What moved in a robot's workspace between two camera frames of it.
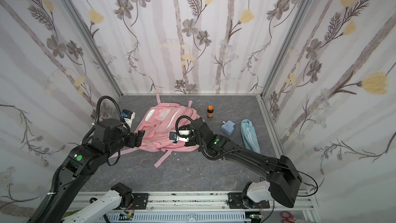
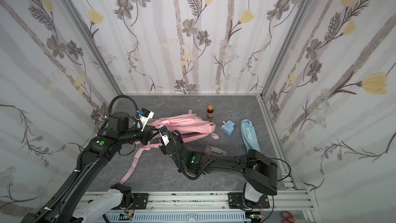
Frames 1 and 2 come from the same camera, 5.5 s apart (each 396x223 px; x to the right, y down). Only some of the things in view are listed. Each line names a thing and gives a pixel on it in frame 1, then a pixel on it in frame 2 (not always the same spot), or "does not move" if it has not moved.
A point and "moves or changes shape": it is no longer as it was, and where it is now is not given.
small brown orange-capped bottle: (210, 111) does not move
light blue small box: (228, 127) does not move
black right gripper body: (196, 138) -> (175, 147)
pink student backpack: (158, 121) moves or changes shape
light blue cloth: (249, 136) does not move
